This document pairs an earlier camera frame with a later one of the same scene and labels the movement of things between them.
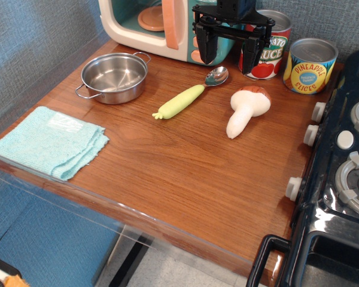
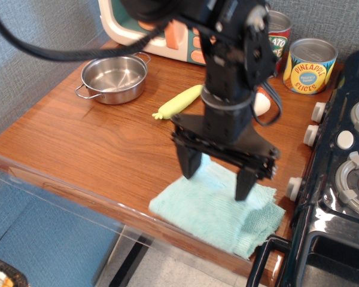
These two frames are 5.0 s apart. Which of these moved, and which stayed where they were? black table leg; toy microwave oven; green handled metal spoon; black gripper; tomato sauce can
Moved: black gripper
Stayed: green handled metal spoon; black table leg; tomato sauce can; toy microwave oven
